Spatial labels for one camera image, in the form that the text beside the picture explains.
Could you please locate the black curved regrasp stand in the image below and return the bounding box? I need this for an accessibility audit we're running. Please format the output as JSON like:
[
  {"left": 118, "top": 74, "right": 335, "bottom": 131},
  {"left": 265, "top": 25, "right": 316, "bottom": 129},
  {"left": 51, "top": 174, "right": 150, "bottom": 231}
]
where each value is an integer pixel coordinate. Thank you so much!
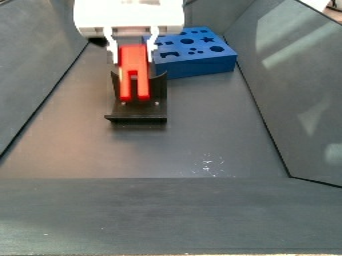
[{"left": 105, "top": 73, "right": 168, "bottom": 124}]

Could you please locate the blue foam shape fixture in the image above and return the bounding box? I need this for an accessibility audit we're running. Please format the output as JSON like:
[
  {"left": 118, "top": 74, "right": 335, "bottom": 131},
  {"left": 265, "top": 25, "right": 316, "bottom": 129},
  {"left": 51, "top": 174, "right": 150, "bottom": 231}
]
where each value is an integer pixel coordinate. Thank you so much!
[{"left": 153, "top": 27, "right": 238, "bottom": 79}]

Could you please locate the red square-circle object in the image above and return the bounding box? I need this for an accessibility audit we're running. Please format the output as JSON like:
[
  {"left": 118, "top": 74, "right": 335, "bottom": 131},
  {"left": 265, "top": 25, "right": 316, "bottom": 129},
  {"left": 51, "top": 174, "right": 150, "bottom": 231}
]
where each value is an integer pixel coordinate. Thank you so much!
[{"left": 119, "top": 44, "right": 150, "bottom": 101}]

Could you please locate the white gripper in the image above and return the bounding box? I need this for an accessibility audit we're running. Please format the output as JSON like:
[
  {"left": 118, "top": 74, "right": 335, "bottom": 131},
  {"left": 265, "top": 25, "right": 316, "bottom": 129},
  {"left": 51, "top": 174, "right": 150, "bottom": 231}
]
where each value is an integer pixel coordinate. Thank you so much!
[{"left": 74, "top": 0, "right": 185, "bottom": 64}]

